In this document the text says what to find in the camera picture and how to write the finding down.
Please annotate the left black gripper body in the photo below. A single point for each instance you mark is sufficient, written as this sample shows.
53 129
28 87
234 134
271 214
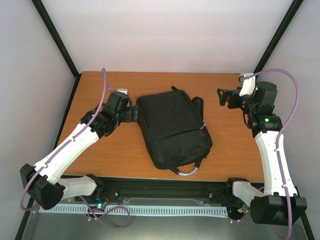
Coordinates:
129 118

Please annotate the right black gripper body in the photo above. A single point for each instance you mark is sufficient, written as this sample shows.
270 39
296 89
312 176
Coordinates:
234 104

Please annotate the black student backpack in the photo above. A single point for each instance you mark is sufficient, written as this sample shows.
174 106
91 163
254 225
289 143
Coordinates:
174 132

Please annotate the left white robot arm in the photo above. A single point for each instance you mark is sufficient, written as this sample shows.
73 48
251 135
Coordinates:
43 181

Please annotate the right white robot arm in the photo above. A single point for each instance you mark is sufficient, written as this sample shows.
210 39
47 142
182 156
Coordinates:
278 203

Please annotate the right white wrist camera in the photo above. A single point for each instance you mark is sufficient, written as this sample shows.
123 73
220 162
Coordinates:
248 82

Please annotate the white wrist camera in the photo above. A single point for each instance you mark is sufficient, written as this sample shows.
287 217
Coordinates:
123 90
248 82

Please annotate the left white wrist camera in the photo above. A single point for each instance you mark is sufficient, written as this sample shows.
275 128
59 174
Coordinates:
123 90

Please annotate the black aluminium frame rail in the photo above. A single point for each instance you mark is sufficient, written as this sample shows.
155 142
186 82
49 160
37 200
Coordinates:
117 190

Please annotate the light blue cable duct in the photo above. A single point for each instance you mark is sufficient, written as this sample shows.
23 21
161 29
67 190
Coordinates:
141 210

